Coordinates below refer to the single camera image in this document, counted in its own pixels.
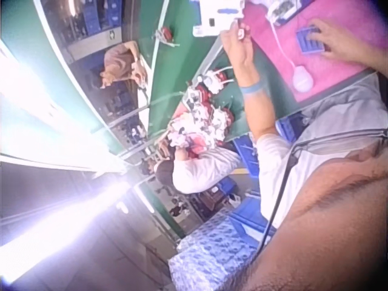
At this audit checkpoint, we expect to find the person's right hand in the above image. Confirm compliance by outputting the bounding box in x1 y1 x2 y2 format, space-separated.
306 18 370 65

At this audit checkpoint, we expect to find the person's left hand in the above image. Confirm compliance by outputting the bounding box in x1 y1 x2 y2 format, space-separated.
219 19 268 89

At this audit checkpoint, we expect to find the small red white part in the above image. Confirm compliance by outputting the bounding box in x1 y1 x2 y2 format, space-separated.
233 18 251 42

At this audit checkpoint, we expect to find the purple ribbed tray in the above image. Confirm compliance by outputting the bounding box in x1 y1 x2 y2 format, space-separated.
295 25 333 56

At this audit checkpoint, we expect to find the white box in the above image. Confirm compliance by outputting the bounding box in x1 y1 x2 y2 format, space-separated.
192 0 245 38

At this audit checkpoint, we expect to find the pink work mat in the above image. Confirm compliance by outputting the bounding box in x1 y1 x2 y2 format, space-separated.
241 0 378 102

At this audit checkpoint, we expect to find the white device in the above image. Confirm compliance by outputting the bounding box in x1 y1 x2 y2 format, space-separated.
266 0 300 24

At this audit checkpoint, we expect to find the red white part with tubes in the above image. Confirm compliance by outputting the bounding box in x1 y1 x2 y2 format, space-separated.
153 26 182 49
196 67 235 95

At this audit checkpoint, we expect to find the blue wrist band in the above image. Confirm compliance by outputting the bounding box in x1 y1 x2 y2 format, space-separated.
240 79 270 96

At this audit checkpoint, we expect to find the heap of red white parts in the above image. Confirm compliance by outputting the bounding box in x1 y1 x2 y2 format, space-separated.
167 86 236 153

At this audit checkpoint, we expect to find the shelf with blue crates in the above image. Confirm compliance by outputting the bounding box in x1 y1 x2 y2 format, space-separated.
41 0 135 60

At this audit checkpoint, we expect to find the blue white patterned sack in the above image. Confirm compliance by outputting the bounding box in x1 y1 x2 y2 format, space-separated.
167 212 265 291

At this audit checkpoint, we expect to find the white oval pad with cable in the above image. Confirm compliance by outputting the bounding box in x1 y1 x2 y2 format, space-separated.
269 20 315 93

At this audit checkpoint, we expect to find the black cable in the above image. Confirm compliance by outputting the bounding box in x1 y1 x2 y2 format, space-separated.
256 145 300 262

